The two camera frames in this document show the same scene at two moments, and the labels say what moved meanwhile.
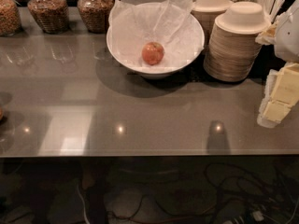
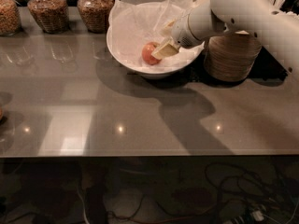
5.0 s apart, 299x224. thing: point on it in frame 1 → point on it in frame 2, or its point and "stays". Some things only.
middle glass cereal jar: [49, 8] stays
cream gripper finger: [286, 87] → [168, 49]
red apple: [152, 53] stays
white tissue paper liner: [169, 22] stays
